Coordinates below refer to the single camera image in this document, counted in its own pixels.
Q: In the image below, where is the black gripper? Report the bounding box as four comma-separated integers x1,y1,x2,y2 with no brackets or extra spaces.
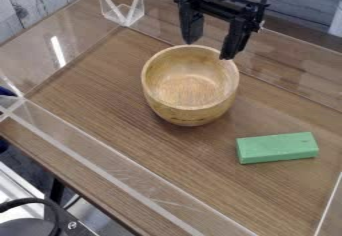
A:
175,0,270,60

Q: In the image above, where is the green rectangular block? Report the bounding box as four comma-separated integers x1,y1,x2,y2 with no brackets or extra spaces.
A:
237,132,319,164

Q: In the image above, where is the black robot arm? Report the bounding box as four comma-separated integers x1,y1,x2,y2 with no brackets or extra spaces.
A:
174,0,270,60

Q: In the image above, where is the light wooden bowl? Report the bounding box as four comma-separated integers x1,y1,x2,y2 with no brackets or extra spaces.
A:
140,45,241,127

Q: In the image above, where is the black table leg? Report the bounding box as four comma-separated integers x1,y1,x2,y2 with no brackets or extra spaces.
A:
50,179,66,204

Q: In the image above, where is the clear acrylic corner bracket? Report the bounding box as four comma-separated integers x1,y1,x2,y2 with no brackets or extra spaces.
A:
99,0,144,27

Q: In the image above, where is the clear acrylic tray wall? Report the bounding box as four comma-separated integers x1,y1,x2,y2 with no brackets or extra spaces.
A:
0,0,342,236

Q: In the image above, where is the black metal base plate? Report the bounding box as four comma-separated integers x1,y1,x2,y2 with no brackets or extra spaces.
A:
43,199,99,236

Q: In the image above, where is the black cable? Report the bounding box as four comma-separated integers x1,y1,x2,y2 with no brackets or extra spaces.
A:
0,197,63,236

